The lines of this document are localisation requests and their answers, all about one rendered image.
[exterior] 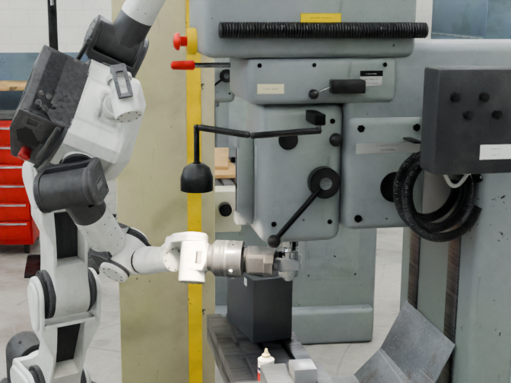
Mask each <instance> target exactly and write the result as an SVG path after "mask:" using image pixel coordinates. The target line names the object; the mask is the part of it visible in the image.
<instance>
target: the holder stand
mask: <svg viewBox="0 0 511 383"><path fill-rule="evenodd" d="M292 291H293V281H286V280H284V279H283V277H281V276H279V275H278V271H275V275H274V277H263V275H256V274H247V273H246V272H244V273H243V277H235V278H234V279H231V277H227V318H228V319H229V320H230V321H231V322H232V323H233V324H234V325H235V326H236V327H237V328H238V329H239V330H240V331H241V332H242V333H243V334H245V335H246V336H247V337H248V338H249V339H250V340H251V341H252V342H253V343H261V342H266V341H272V340H282V339H287V338H291V334H292Z"/></svg>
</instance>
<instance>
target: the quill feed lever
mask: <svg viewBox="0 0 511 383"><path fill-rule="evenodd" d="M307 184H308V187H309V190H310V191H311V192H312V194H311V195H310V197H309V198H308V199H307V200H306V201H305V203H304V204H303V205H302V206H301V207H300V208H299V210H298V211H297V212H296V213H295V214H294V215H293V216H292V217H291V218H290V219H289V220H288V222H287V223H286V224H285V225H284V226H283V227H282V229H281V230H280V231H279V232H278V233H277V234H276V235H270V236H269V237H268V240H267V243H268V245H269V246H270V247H271V248H277V247H278V246H279V245H280V244H281V240H280V238H281V237H282V236H283V235H284V234H285V233H286V231H287V230H288V229H289V228H290V227H291V226H292V224H293V223H294V222H295V221H296V220H297V218H298V217H299V216H300V215H301V214H302V213H303V212H304V211H305V210H306V209H307V208H308V207H309V205H310V204H311V203H312V202H313V201H314V200H315V198H316V197H318V198H324V199H325V198H330V197H332V196H334V195H335V194H336V193H337V192H338V190H339V188H340V184H341V180H340V177H339V175H338V174H337V173H336V171H334V170H333V169H332V168H330V167H328V166H319V167H317V168H315V169H314V170H313V171H312V172H311V173H310V175H309V177H308V180H307Z"/></svg>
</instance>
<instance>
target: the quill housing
mask: <svg viewBox="0 0 511 383"><path fill-rule="evenodd" d="M306 110H316V111H319V112H321V113H323V114H325V125H322V126H321V129H322V133H321V134H314V135H295V136H287V137H286V136H285V137H273V138H258V139H257V138H256V139H254V175H253V224H250V226H251V227H252V228H253V229H254V230H255V232H256V233H257V234H258V235H259V237H260V238H261V239H262V240H263V241H265V242H267V240H268V237H269V236H270V235H276V234H277V233H278V232H279V231H280V230H281V229H282V227H283V226H284V225H285V224H286V223H287V222H288V220H289V219H290V218H291V217H292V216H293V215H294V214H295V213H296V212H297V211H298V210H299V208H300V207H301V206H302V205H303V204H304V203H305V201H306V200H307V199H308V198H309V197H310V195H311V194H312V192H311V191H310V190H309V187H308V184H307V180H308V177H309V175H310V173H311V172H312V171H313V170H314V169H315V168H317V167H319V166H328V167H330V168H332V169H333V170H334V171H336V173H337V174H338V175H339V177H340V180H341V145H340V146H338V147H334V146H332V145H331V144H330V143H329V138H330V136H331V135H332V134H334V133H338V134H340V135H341V133H342V111H341V107H340V106H339V105H338V104H337V103H304V104H255V105H253V104H250V103H247V107H246V131H249V132H250V133H252V132H263V131H280V130H291V129H292V130H293V129H303V128H316V125H314V124H312V123H310V122H308V121H306ZM339 211H340V188H339V190H338V192H337V193H336V194H335V195H334V196H332V197H330V198H325V199H324V198H318V197H316V198H315V200H314V201H313V202H312V203H311V204H310V205H309V207H308V208H307V209H306V210H305V211H304V212H303V213H302V214H301V215H300V216H299V217H298V218H297V220H296V221H295V222H294V223H293V224H292V226H291V227H290V228H289V229H288V230H287V231H286V233H285V234H284V235H283V236H282V237H281V238H280V240H281V242H301V241H317V240H329V239H333V238H335V237H336V236H337V234H338V230H339Z"/></svg>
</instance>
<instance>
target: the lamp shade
mask: <svg viewBox="0 0 511 383"><path fill-rule="evenodd" d="M180 190H181V191H182V192H186V193H207V192H212V191H213V175H212V173H211V169H210V167H209V166H207V165H206V164H204V163H201V162H199V163H194V162H192V163H189V164H188V165H187V166H185V167H184V168H183V171H182V175H181V177H180Z"/></svg>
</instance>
